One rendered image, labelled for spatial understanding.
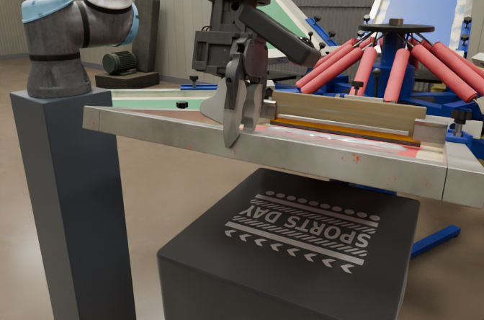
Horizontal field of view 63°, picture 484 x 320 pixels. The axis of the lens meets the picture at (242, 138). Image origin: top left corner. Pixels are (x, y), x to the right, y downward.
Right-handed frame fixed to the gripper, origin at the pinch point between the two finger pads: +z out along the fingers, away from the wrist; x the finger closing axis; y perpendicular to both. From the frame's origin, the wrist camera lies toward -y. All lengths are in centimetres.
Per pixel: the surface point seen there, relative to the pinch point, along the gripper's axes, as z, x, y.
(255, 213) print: 21.2, -34.0, 11.1
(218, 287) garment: 29.2, -11.8, 7.0
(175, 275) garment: 30.1, -12.1, 16.8
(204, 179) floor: 69, -230, 145
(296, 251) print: 23.6, -24.8, -2.6
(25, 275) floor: 106, -86, 164
